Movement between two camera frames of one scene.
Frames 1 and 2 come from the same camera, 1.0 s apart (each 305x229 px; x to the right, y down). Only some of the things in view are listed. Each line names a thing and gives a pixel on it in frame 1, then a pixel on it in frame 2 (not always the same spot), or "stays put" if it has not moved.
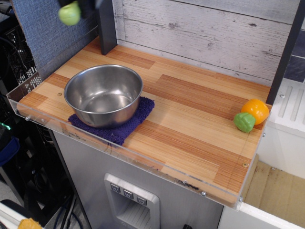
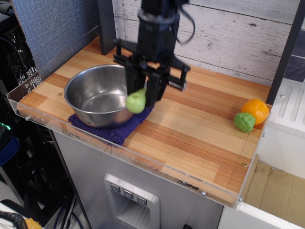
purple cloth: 117,134 stays put
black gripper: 87,7 → 156,42
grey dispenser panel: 132,208 stays put
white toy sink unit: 275,197 stays put
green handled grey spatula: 70,14 → 136,101
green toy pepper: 244,121 stays put
